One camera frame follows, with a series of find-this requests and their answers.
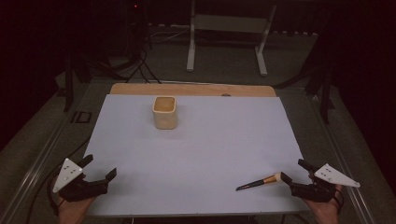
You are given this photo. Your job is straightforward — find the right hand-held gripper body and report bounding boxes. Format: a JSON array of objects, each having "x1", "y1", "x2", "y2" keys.
[{"x1": 290, "y1": 163, "x2": 361, "y2": 203}]

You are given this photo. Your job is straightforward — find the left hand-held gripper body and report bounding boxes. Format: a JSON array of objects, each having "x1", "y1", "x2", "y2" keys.
[{"x1": 51, "y1": 158, "x2": 109, "y2": 203}]

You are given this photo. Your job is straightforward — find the makeup brush with gold ferrule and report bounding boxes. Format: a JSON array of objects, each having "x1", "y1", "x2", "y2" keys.
[{"x1": 235, "y1": 172, "x2": 283, "y2": 191}]

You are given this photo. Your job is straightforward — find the beige square cup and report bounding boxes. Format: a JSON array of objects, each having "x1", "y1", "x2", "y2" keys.
[{"x1": 151, "y1": 95, "x2": 178, "y2": 131}]

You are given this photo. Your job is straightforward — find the person's left hand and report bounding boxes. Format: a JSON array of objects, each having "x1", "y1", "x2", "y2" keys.
[{"x1": 56, "y1": 195, "x2": 96, "y2": 224}]

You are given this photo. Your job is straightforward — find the person's right hand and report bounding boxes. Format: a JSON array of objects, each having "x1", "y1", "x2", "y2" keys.
[{"x1": 303, "y1": 184, "x2": 344, "y2": 224}]

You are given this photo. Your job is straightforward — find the black metal stand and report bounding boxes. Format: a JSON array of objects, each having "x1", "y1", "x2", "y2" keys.
[
  {"x1": 275, "y1": 31, "x2": 336, "y2": 125},
  {"x1": 63, "y1": 55, "x2": 92, "y2": 113}
]

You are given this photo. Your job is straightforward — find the white table cover sheet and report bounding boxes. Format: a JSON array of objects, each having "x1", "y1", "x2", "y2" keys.
[{"x1": 82, "y1": 93, "x2": 312, "y2": 217}]

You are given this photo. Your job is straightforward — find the black tripod stand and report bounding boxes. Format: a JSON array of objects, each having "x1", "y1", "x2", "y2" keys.
[{"x1": 124, "y1": 0, "x2": 163, "y2": 85}]

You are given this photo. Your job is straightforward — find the white metal stand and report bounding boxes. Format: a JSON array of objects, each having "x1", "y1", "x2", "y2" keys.
[{"x1": 186, "y1": 0, "x2": 278, "y2": 77}]

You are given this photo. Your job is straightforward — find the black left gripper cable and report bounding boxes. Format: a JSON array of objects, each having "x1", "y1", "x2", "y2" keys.
[{"x1": 26, "y1": 136, "x2": 92, "y2": 224}]

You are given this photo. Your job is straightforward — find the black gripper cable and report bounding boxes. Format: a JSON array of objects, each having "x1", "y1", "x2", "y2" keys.
[
  {"x1": 26, "y1": 136, "x2": 92, "y2": 224},
  {"x1": 333, "y1": 186, "x2": 346, "y2": 216}
]

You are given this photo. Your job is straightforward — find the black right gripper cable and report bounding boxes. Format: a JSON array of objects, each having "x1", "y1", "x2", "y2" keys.
[{"x1": 333, "y1": 186, "x2": 346, "y2": 216}]

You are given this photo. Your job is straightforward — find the metal floor rail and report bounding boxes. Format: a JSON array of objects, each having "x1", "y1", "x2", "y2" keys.
[
  {"x1": 307, "y1": 90, "x2": 376, "y2": 224},
  {"x1": 0, "y1": 81, "x2": 96, "y2": 224}
]

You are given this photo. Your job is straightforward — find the bundle of black floor cables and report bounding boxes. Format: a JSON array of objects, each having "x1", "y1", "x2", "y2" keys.
[{"x1": 90, "y1": 52, "x2": 148, "y2": 81}]

